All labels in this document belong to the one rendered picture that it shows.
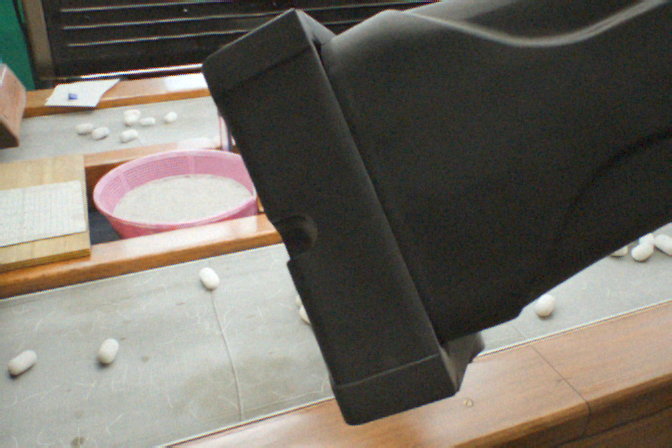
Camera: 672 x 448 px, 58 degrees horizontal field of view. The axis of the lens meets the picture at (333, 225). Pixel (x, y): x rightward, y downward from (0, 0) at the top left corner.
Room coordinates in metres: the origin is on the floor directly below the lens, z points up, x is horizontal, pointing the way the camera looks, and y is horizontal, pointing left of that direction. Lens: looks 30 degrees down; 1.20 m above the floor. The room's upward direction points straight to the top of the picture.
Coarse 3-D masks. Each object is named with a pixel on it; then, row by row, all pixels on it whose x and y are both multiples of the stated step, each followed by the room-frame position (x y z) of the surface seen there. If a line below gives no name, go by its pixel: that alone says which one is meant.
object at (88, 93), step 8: (112, 80) 1.42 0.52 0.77; (56, 88) 1.36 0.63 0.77; (64, 88) 1.36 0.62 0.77; (72, 88) 1.36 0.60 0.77; (80, 88) 1.36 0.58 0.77; (88, 88) 1.36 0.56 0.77; (96, 88) 1.36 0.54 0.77; (104, 88) 1.36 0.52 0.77; (56, 96) 1.30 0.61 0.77; (64, 96) 1.30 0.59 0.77; (72, 96) 1.29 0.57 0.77; (80, 96) 1.30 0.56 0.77; (88, 96) 1.30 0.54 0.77; (96, 96) 1.30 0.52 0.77; (48, 104) 1.26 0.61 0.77; (56, 104) 1.26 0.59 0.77; (64, 104) 1.26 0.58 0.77; (72, 104) 1.26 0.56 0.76; (80, 104) 1.26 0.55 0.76; (88, 104) 1.27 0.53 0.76
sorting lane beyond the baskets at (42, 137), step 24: (24, 120) 1.23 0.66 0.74; (48, 120) 1.23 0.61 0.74; (72, 120) 1.23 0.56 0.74; (96, 120) 1.23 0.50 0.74; (120, 120) 1.23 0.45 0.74; (192, 120) 1.23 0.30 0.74; (216, 120) 1.23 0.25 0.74; (24, 144) 1.10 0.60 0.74; (48, 144) 1.10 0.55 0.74; (72, 144) 1.10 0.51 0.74; (96, 144) 1.10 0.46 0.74; (120, 144) 1.10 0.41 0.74; (144, 144) 1.10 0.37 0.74
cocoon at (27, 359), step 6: (24, 354) 0.49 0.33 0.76; (30, 354) 0.49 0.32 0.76; (12, 360) 0.48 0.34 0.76; (18, 360) 0.48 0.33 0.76; (24, 360) 0.48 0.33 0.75; (30, 360) 0.49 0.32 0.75; (12, 366) 0.47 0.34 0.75; (18, 366) 0.48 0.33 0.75; (24, 366) 0.48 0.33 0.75; (30, 366) 0.49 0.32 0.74; (12, 372) 0.47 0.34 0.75; (18, 372) 0.47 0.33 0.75
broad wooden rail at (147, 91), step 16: (144, 80) 1.43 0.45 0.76; (160, 80) 1.43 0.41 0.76; (176, 80) 1.43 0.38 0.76; (192, 80) 1.43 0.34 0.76; (32, 96) 1.31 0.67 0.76; (48, 96) 1.31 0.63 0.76; (112, 96) 1.31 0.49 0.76; (128, 96) 1.32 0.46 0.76; (144, 96) 1.33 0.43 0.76; (160, 96) 1.34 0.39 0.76; (176, 96) 1.36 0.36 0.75; (192, 96) 1.37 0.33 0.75; (208, 96) 1.38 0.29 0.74; (32, 112) 1.25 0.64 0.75; (48, 112) 1.26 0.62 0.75; (64, 112) 1.27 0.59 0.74
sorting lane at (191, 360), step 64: (256, 256) 0.71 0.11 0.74; (0, 320) 0.57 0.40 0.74; (64, 320) 0.57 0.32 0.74; (128, 320) 0.57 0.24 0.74; (192, 320) 0.57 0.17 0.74; (256, 320) 0.57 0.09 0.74; (576, 320) 0.57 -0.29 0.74; (0, 384) 0.46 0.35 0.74; (64, 384) 0.46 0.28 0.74; (128, 384) 0.46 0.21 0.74; (192, 384) 0.46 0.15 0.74; (256, 384) 0.46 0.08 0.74; (320, 384) 0.46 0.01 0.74
